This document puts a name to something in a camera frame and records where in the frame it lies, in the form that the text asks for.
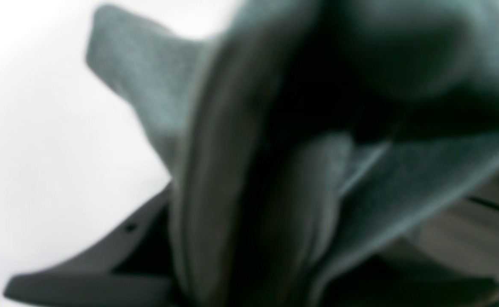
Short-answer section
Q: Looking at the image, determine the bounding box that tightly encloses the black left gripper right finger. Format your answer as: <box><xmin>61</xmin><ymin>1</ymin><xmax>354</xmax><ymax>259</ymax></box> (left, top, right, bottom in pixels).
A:
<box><xmin>320</xmin><ymin>239</ymin><xmax>499</xmax><ymax>307</ymax></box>

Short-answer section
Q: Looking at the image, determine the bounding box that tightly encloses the dark grey t-shirt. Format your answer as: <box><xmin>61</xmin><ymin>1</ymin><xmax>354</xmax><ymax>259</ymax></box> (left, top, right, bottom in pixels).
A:
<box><xmin>87</xmin><ymin>0</ymin><xmax>499</xmax><ymax>307</ymax></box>

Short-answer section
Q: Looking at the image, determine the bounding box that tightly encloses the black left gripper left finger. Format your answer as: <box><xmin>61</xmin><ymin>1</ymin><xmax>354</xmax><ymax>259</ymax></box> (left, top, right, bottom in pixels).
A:
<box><xmin>3</xmin><ymin>185</ymin><xmax>176</xmax><ymax>307</ymax></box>

